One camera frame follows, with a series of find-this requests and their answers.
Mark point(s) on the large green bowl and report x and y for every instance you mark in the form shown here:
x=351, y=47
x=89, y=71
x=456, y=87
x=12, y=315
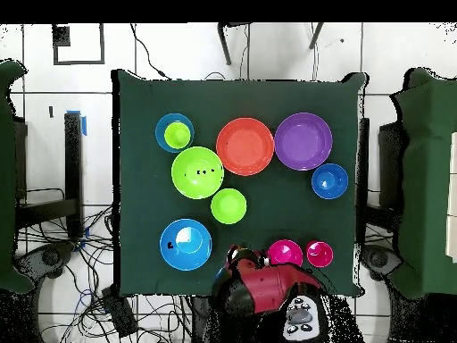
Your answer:
x=197, y=178

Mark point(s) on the pink cup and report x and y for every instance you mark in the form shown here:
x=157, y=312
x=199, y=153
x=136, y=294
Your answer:
x=319, y=254

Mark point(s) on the black metal frame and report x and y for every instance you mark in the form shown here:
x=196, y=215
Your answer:
x=73, y=178

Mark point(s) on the large blue bowl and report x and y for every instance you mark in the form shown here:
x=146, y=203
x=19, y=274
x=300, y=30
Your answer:
x=185, y=250

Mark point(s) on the pink bowl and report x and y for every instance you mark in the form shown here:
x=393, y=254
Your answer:
x=287, y=252

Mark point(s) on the dark green tablecloth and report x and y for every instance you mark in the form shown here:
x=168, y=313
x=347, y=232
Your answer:
x=178, y=96

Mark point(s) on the green cloth side table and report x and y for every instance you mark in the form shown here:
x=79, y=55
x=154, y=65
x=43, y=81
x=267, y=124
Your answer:
x=7, y=178
x=428, y=178

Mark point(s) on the green cup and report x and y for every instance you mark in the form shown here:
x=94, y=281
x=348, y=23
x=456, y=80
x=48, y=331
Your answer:
x=177, y=135

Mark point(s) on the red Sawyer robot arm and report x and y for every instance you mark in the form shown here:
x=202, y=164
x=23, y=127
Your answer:
x=267, y=289

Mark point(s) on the black box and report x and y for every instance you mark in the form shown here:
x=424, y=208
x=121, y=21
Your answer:
x=119, y=314

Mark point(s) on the black pedestal leg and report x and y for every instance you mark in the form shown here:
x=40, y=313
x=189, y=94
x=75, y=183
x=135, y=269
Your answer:
x=51, y=257
x=378, y=258

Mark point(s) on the purple bowl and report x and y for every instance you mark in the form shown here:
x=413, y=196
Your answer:
x=303, y=141

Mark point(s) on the small dark blue bowl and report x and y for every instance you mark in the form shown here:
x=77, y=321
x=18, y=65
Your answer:
x=330, y=181

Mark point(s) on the black tape square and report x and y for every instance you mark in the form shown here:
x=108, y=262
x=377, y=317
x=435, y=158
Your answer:
x=78, y=62

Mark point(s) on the small green bowl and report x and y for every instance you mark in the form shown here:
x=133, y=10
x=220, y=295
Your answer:
x=228, y=206

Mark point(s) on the light blue ribbed bowl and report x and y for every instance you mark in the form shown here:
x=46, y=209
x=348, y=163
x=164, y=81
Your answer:
x=160, y=132

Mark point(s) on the white boxes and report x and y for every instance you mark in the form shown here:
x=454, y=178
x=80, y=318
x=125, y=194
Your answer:
x=452, y=196

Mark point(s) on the orange bowl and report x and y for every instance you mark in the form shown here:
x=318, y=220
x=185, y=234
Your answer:
x=245, y=146

